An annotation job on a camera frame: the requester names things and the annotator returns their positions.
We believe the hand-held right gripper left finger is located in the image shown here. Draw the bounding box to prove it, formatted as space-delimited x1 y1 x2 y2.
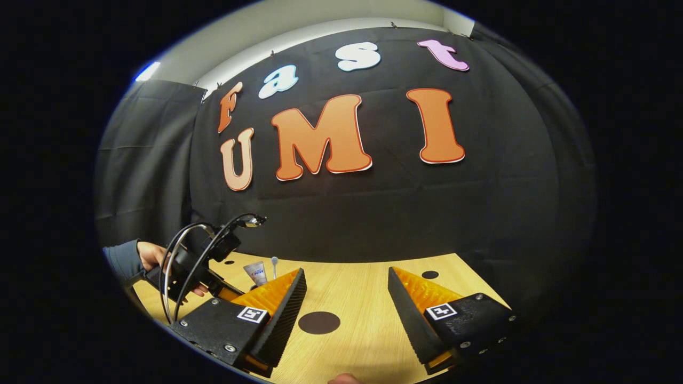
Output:
170 268 308 378

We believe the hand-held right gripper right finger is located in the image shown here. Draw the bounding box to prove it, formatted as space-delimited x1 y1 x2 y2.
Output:
387 267 518 375

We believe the white toothpaste tube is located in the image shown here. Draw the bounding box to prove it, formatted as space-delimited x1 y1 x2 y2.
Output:
243 261 268 287

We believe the brown round coaster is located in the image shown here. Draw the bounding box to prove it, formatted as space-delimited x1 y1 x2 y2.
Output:
298 311 341 335

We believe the wooden desktop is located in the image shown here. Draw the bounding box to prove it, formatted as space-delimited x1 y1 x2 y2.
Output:
132 252 510 384

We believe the ceiling light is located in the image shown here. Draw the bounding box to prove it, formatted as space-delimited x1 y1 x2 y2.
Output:
134 61 162 82

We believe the black cable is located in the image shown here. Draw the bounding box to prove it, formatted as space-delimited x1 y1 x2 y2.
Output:
159 213 257 324

